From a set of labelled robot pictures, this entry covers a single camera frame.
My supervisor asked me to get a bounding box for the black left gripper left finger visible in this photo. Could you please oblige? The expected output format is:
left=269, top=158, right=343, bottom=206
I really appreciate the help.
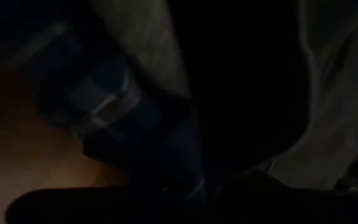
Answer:
left=4, top=185, right=205, bottom=224

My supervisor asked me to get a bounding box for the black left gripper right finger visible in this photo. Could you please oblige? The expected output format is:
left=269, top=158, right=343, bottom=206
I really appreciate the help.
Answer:
left=209, top=169, right=358, bottom=224

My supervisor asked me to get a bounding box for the blue plaid cloth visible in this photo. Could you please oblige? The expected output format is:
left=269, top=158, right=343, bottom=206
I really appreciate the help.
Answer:
left=7, top=18, right=208, bottom=203

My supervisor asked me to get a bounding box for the grey cloth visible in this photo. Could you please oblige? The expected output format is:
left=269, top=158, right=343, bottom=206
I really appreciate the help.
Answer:
left=90, top=0, right=358, bottom=190

